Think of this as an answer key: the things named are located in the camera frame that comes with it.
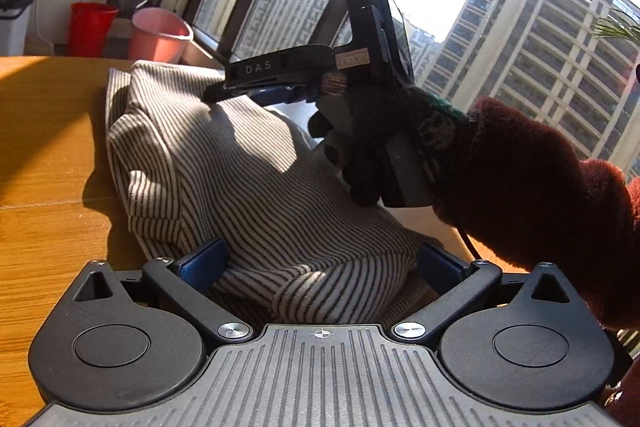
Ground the striped knit sweater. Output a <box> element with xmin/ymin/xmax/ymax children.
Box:
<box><xmin>105</xmin><ymin>62</ymin><xmax>434</xmax><ymax>326</ymax></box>

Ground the gloved right hand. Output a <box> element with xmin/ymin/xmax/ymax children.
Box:
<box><xmin>308</xmin><ymin>86</ymin><xmax>473</xmax><ymax>208</ymax></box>

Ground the dark red fleece sleeve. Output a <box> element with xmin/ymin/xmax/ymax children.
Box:
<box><xmin>429</xmin><ymin>95</ymin><xmax>640</xmax><ymax>427</ymax></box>

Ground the pink plastic basin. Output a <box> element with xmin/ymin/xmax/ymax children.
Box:
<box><xmin>127</xmin><ymin>8</ymin><xmax>193</xmax><ymax>64</ymax></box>

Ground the red plastic bucket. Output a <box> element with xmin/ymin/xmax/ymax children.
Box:
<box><xmin>66</xmin><ymin>2</ymin><xmax>119</xmax><ymax>58</ymax></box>

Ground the white trash bin black lid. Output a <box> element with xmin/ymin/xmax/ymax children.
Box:
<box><xmin>0</xmin><ymin>0</ymin><xmax>34</xmax><ymax>56</ymax></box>

